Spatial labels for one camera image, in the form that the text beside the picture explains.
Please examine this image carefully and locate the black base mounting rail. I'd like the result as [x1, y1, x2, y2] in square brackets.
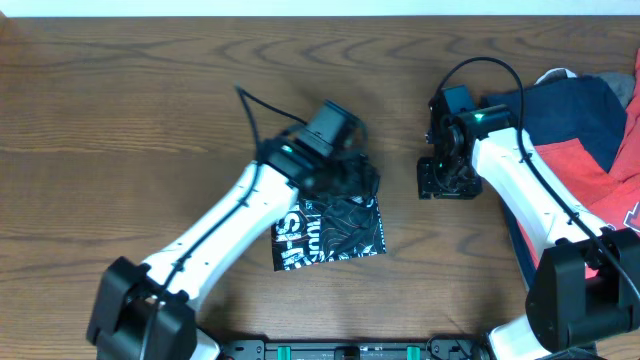
[220, 336, 492, 360]

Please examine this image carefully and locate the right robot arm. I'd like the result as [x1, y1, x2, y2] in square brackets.
[419, 105, 639, 359]

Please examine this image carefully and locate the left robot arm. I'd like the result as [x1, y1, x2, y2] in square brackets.
[86, 137, 379, 360]

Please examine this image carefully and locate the black orange patterned jersey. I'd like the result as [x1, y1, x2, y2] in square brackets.
[271, 197, 386, 271]

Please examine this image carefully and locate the navy and red shirt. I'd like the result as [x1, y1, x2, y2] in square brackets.
[482, 74, 631, 291]

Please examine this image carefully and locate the red printed shirt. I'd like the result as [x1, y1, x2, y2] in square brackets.
[587, 56, 639, 232]

